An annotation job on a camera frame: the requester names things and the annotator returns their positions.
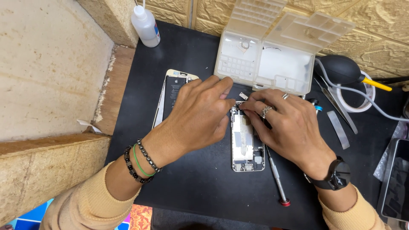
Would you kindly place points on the person's right hand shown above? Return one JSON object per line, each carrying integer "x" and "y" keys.
{"x": 294, "y": 134}

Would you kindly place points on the person's left hand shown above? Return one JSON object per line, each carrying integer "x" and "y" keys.
{"x": 191, "y": 121}

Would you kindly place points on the silver phone housing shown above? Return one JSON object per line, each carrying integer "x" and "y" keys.
{"x": 244, "y": 143}

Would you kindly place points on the blue-tipped screwdriver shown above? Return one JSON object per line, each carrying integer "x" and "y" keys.
{"x": 316, "y": 106}

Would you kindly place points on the clear plastic strip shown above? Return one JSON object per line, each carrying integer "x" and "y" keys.
{"x": 338, "y": 129}

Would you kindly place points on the red-capped precision screwdriver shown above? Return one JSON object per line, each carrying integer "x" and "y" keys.
{"x": 276, "y": 175}

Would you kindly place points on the steel tweezers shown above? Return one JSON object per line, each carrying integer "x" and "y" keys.
{"x": 342, "y": 111}

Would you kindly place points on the small metal plate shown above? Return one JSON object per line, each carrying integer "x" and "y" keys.
{"x": 243, "y": 95}

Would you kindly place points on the black wristwatch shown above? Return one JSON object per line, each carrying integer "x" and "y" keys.
{"x": 335, "y": 175}

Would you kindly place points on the green wrist band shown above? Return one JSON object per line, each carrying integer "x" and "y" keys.
{"x": 138, "y": 164}

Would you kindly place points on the black work mat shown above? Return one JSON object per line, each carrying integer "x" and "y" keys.
{"x": 198, "y": 191}

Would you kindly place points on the clear plastic organiser box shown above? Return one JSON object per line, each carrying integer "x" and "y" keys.
{"x": 281, "y": 60}

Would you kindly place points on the black rubber air blower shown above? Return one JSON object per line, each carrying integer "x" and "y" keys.
{"x": 338, "y": 68}

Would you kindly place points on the white tape roll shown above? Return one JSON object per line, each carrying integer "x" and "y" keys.
{"x": 370, "y": 95}

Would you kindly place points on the clear plastic bag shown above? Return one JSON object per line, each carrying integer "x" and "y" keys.
{"x": 394, "y": 134}

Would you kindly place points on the white paper scrap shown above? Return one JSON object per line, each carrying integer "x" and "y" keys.
{"x": 88, "y": 125}

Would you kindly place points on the white squeeze bottle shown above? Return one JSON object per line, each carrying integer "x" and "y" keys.
{"x": 146, "y": 27}

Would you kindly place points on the colourful floor mat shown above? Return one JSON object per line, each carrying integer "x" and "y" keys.
{"x": 140, "y": 217}

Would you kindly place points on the dark tablet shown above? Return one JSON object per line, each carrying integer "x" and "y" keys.
{"x": 396, "y": 182}

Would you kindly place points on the gold phone frame with battery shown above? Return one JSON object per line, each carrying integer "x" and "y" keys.
{"x": 171, "y": 92}

